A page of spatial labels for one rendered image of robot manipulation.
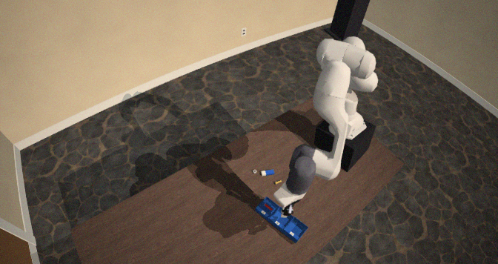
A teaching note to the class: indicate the blue three-compartment bin rack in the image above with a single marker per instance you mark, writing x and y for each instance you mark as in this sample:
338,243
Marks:
292,229

